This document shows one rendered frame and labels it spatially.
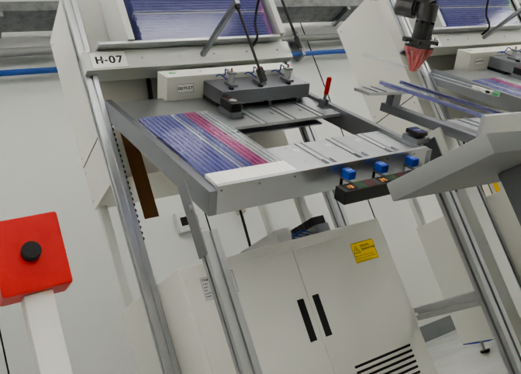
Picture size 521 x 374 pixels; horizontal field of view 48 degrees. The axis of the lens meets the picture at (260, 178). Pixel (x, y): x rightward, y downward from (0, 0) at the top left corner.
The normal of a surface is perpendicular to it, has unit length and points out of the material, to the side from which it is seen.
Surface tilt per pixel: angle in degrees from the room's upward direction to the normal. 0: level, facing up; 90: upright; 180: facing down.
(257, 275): 90
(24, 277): 90
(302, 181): 134
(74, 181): 90
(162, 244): 90
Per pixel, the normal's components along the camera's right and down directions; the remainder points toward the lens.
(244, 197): 0.52, 0.39
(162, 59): 0.43, -0.36
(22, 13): 0.31, 0.92
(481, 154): -0.75, 0.08
